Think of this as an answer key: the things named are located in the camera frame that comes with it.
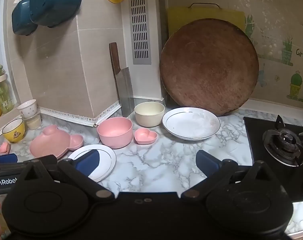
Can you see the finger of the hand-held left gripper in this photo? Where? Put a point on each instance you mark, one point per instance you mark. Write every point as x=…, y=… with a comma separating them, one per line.
x=4, y=158

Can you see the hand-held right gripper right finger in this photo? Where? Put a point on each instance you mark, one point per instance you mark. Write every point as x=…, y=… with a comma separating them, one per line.
x=206, y=162

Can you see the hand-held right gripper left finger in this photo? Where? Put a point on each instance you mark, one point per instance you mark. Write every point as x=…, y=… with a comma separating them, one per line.
x=89, y=162

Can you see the pink bowl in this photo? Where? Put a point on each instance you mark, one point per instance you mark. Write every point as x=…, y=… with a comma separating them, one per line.
x=115, y=135

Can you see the white deep plate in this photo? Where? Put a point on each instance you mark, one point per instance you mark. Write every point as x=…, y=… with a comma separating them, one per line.
x=191, y=123

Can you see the pink bear-shaped plate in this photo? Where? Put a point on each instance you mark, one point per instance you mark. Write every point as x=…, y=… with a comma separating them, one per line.
x=51, y=142

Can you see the pink heart-shaped dish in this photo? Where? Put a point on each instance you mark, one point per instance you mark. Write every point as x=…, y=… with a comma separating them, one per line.
x=145, y=137

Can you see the cream bowl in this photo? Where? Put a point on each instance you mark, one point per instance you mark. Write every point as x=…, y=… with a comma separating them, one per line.
x=149, y=115

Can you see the tiny pink dish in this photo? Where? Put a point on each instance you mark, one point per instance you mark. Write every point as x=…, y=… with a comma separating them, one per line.
x=3, y=148

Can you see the yellow printed cup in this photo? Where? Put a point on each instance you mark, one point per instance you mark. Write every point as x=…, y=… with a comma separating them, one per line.
x=14, y=132

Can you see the small glass jar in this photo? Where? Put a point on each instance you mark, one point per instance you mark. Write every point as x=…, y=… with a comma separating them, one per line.
x=33, y=122

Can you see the white music-note edging strip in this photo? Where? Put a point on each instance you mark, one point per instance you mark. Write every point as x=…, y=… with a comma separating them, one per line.
x=66, y=117
x=107, y=113

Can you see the black gas stove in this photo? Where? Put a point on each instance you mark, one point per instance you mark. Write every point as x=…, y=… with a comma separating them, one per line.
x=256, y=142

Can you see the white dotted cup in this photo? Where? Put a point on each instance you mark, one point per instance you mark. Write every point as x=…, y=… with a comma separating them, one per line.
x=27, y=108

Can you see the green glass bottle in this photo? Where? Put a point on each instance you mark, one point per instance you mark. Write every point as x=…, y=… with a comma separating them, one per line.
x=2, y=92

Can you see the gas burner grate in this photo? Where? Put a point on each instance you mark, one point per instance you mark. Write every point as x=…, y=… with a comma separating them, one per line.
x=285, y=141

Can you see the round wooden cutting board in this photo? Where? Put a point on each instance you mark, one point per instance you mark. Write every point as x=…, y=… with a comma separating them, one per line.
x=209, y=67

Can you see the grey metal vent grille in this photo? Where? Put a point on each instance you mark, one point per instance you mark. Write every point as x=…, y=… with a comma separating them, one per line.
x=139, y=27

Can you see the yellow plastic cutting board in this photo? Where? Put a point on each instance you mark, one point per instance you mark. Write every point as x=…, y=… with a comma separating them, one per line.
x=181, y=17

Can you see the plant print wall sticker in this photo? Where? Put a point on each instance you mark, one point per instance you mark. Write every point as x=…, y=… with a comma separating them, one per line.
x=296, y=80

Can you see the small teal wall basket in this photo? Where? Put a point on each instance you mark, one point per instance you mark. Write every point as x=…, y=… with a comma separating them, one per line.
x=21, y=20

